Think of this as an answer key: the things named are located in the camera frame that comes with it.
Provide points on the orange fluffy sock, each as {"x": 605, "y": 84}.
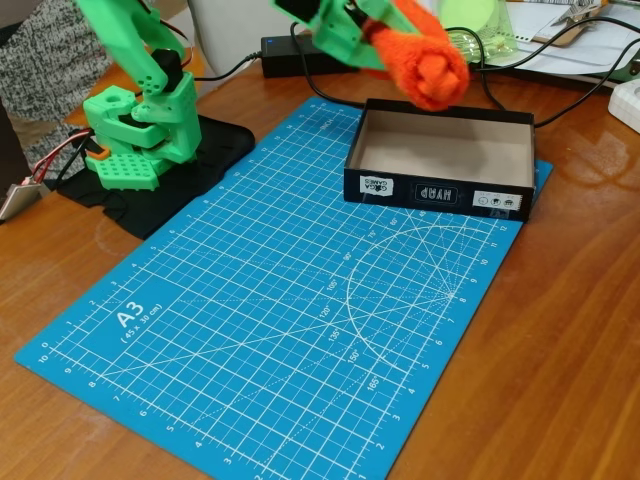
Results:
{"x": 430, "y": 70}

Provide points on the green 3D-printed robot arm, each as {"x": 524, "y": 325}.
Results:
{"x": 135, "y": 55}

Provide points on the white plastic object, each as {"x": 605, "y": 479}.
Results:
{"x": 625, "y": 105}

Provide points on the large black power adapter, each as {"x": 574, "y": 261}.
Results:
{"x": 285, "y": 57}

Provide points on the clear plastic cup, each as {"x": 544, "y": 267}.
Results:
{"x": 495, "y": 30}

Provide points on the black cardboard box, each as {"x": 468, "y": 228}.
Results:
{"x": 440, "y": 195}

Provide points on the black base pad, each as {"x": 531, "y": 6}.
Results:
{"x": 220, "y": 150}

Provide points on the white paper sheets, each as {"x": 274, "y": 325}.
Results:
{"x": 565, "y": 60}

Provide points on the blue cutting mat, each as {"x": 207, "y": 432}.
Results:
{"x": 300, "y": 310}

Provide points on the small orange clip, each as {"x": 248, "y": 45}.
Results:
{"x": 99, "y": 152}

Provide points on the grey speckled fabric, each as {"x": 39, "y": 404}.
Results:
{"x": 40, "y": 75}

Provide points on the silver flat device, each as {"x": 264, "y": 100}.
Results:
{"x": 20, "y": 200}

